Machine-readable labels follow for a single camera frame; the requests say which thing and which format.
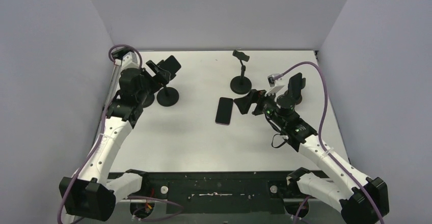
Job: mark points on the tall black tripod phone stand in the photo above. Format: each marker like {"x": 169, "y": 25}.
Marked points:
{"x": 148, "y": 101}

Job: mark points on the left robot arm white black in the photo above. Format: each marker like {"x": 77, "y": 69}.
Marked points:
{"x": 88, "y": 193}

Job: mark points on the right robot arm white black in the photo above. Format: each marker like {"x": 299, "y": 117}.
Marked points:
{"x": 356, "y": 196}

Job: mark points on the black round-base phone stand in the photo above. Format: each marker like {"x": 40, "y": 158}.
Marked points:
{"x": 241, "y": 84}

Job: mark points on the aluminium frame rail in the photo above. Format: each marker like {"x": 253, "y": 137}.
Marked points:
{"x": 112, "y": 86}

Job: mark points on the black smartphone white edge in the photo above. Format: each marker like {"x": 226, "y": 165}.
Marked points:
{"x": 171, "y": 65}

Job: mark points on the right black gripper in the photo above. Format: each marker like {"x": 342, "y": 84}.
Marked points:
{"x": 257, "y": 102}

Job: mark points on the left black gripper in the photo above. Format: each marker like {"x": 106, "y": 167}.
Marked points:
{"x": 159, "y": 80}

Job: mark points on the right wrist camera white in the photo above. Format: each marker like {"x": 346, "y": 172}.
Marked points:
{"x": 275, "y": 84}

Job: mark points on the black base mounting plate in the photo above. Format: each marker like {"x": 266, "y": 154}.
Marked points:
{"x": 223, "y": 192}

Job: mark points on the purple-edged black smartphone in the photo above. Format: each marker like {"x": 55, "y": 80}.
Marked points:
{"x": 224, "y": 111}

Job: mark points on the dark blue-edged smartphone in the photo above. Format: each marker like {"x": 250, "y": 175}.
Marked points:
{"x": 295, "y": 85}

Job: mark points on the brown wooden round phone stand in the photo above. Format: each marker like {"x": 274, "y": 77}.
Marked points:
{"x": 299, "y": 100}

